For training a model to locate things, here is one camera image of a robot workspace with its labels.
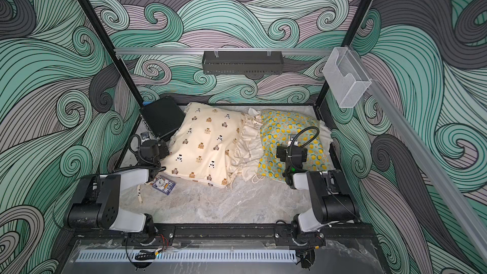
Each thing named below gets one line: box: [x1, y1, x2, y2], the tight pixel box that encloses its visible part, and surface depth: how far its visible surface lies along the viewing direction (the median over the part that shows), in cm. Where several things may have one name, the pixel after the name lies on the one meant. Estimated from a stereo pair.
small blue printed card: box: [152, 175, 177, 196], surface depth 87 cm
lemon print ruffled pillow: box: [256, 109, 333, 181], surface depth 97 cm
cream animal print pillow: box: [161, 102, 264, 190], surface depth 91 cm
